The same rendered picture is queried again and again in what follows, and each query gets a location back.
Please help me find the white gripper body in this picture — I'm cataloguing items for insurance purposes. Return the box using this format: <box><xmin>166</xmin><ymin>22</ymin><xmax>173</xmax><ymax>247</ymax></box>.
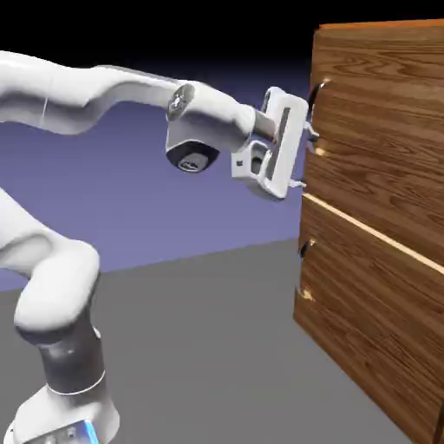
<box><xmin>260</xmin><ymin>86</ymin><xmax>310</xmax><ymax>201</ymax></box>

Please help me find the large wooden cabinet door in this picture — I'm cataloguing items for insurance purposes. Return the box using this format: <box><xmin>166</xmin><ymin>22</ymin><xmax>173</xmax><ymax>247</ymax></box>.
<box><xmin>300</xmin><ymin>29</ymin><xmax>444</xmax><ymax>268</ymax></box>

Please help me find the brown wooden cabinet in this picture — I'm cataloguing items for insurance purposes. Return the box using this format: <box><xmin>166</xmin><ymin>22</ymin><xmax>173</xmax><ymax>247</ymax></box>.
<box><xmin>291</xmin><ymin>18</ymin><xmax>444</xmax><ymax>444</ymax></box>

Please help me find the small wooden cabinet door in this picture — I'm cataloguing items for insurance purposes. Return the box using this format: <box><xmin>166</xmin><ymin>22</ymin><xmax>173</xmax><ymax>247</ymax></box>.
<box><xmin>291</xmin><ymin>193</ymin><xmax>444</xmax><ymax>444</ymax></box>

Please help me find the long curved dark handle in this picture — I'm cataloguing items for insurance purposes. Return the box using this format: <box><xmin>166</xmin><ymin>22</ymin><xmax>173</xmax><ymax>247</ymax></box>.
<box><xmin>304</xmin><ymin>78</ymin><xmax>331</xmax><ymax>157</ymax></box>

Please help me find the short curved dark handle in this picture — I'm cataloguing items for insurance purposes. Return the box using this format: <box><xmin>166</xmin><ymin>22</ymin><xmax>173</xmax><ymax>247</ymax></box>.
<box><xmin>295</xmin><ymin>238</ymin><xmax>316</xmax><ymax>302</ymax></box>

